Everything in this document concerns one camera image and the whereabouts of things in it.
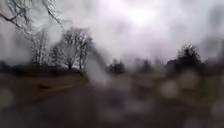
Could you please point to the dark distant bushes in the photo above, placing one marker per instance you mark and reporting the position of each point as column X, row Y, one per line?
column 116, row 67

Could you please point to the bare tree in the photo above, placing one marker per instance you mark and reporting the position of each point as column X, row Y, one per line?
column 72, row 46
column 39, row 50

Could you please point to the dark evergreen tree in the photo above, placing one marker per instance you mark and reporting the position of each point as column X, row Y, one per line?
column 186, row 58

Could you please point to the overhanging bare tree branches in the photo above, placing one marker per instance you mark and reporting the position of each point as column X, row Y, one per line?
column 20, row 15

